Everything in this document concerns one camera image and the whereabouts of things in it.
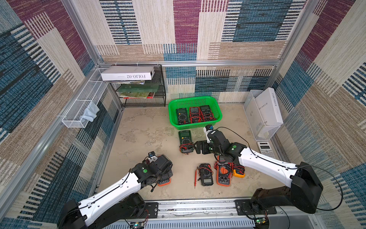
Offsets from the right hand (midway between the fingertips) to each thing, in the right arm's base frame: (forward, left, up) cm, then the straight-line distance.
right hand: (199, 143), depth 82 cm
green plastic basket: (+42, +6, -8) cm, 43 cm away
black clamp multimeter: (-14, -4, -11) cm, 18 cm away
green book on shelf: (+35, +34, +13) cm, 50 cm away
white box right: (+23, -45, +5) cm, 51 cm away
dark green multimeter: (+29, +10, -10) cm, 33 cm away
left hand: (-14, +19, -8) cm, 25 cm away
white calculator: (+4, -44, -14) cm, 46 cm away
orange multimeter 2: (-13, -13, -10) cm, 21 cm away
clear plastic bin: (+11, -40, -5) cm, 42 cm away
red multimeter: (+29, 0, -9) cm, 30 cm away
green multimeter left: (+5, +7, -11) cm, 14 cm away
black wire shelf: (+37, +41, +6) cm, 56 cm away
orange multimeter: (-18, +20, -11) cm, 29 cm away
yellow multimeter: (-12, -22, -11) cm, 27 cm away
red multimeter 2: (+30, -7, -10) cm, 33 cm away
